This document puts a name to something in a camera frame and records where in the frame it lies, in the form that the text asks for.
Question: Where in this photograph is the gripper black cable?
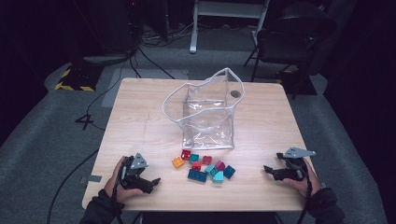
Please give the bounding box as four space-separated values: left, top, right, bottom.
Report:
297 167 314 224
111 164 129 224

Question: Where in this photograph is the turquoise toy block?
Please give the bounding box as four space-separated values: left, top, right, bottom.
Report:
204 164 219 177

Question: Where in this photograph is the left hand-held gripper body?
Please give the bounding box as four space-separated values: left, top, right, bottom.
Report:
120 152 155 194

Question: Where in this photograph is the bundle of floor cables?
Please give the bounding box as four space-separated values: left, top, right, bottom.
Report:
139 18 194 49

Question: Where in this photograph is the dark blue toy block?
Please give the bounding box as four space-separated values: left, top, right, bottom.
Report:
222 164 236 180

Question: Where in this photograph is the clear plastic bag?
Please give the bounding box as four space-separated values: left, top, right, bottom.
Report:
161 67 246 151

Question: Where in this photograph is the person's left hand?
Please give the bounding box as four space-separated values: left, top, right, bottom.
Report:
104 156 144 203

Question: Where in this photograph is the black floor cable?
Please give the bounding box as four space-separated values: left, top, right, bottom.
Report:
86 59 129 131
46 148 100 224
136 46 176 80

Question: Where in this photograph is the black equipment cabinet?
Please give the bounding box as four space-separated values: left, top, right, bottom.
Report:
92 0 141 55

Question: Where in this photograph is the black chair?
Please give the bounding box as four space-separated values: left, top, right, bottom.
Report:
243 2 338 82

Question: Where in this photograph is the grey stand base plate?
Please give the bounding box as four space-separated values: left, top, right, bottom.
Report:
83 54 129 67

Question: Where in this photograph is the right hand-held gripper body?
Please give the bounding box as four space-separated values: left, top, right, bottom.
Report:
281 147 316 181

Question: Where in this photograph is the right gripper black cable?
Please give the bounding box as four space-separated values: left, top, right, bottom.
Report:
297 167 314 224

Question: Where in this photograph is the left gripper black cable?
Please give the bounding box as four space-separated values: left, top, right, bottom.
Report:
111 164 129 224

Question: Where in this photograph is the black base with hazard stripes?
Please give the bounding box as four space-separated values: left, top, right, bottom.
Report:
276 68 318 96
54 63 104 92

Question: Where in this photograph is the long blue toy block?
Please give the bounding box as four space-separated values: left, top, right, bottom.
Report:
187 169 208 184

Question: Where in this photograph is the white desk frame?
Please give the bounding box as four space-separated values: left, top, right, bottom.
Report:
189 0 271 54

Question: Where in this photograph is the person's right hand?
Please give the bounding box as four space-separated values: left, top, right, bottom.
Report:
283 158 321 199

